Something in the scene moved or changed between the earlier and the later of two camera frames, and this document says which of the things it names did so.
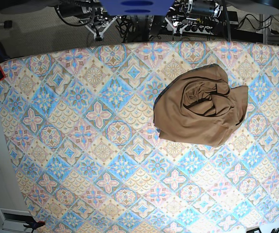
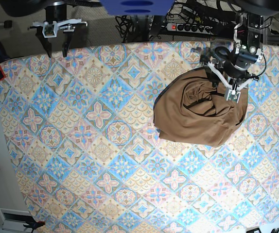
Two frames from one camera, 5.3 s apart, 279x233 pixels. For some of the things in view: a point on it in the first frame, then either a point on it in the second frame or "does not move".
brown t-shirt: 199,106 does not move
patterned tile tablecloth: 81,120 does not move
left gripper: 97,24 → 67,25
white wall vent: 14,220 does not move
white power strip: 194,29 does not move
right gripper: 177,23 → 233,87
